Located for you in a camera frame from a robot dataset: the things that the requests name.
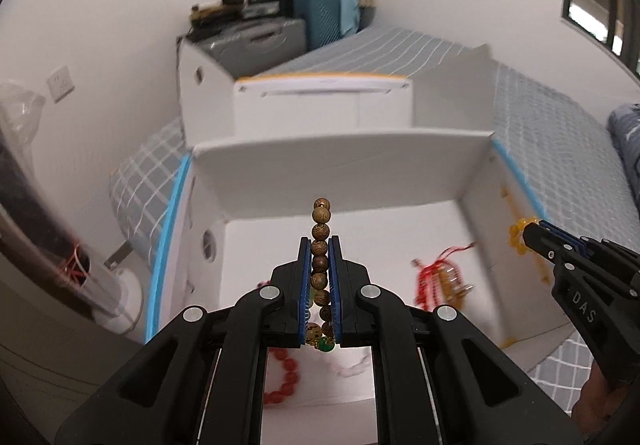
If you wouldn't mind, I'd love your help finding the white plastic appliance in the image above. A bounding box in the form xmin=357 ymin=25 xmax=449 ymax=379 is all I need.
xmin=75 ymin=242 xmax=151 ymax=341

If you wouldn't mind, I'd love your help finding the white cardboard box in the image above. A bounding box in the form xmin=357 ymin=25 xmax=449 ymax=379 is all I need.
xmin=144 ymin=39 xmax=576 ymax=445

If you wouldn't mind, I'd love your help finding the clear plastic bag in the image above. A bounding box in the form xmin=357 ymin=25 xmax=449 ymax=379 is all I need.
xmin=0 ymin=81 xmax=47 ymax=166

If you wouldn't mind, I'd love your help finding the yellow bead bracelet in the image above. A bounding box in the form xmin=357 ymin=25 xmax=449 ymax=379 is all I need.
xmin=508 ymin=219 xmax=539 ymax=257

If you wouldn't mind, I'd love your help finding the pink bead bracelet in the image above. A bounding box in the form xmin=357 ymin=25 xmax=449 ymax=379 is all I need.
xmin=327 ymin=355 xmax=374 ymax=379

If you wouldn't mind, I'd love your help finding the brown wooden bead bracelet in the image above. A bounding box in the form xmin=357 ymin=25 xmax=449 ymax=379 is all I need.
xmin=306 ymin=197 xmax=337 ymax=355

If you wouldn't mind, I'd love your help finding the pile of dark devices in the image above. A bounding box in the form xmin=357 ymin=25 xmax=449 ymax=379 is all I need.
xmin=189 ymin=0 xmax=296 ymax=38

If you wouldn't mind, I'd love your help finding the dark rounded frame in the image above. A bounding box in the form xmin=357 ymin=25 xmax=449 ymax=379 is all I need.
xmin=0 ymin=135 xmax=93 ymax=298

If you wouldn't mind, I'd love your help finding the grey suitcase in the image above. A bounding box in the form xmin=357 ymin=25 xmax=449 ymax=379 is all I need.
xmin=192 ymin=17 xmax=308 ymax=78

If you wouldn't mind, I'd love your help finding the red bead bracelet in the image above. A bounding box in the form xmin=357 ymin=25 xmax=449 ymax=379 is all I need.
xmin=263 ymin=347 xmax=301 ymax=407

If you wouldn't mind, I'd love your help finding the white wall socket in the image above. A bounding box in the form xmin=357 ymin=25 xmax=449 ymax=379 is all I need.
xmin=47 ymin=66 xmax=76 ymax=103

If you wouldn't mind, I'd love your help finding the red tassel charm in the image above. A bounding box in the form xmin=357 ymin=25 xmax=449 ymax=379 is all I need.
xmin=411 ymin=245 xmax=476 ymax=311

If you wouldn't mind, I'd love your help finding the blue suitcase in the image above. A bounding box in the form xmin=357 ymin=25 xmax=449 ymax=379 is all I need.
xmin=292 ymin=0 xmax=361 ymax=53

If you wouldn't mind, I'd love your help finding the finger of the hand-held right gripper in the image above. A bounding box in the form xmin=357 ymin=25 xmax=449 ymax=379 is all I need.
xmin=537 ymin=220 xmax=597 ymax=258
xmin=522 ymin=223 xmax=582 ymax=272

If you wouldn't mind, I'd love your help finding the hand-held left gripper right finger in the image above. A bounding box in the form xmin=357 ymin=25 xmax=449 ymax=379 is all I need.
xmin=330 ymin=235 xmax=586 ymax=445

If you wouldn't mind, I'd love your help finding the person's right hand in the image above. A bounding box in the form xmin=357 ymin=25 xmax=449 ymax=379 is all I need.
xmin=572 ymin=365 xmax=627 ymax=434

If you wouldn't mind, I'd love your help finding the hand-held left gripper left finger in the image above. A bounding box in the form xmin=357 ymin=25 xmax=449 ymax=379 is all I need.
xmin=55 ymin=236 xmax=313 ymax=445

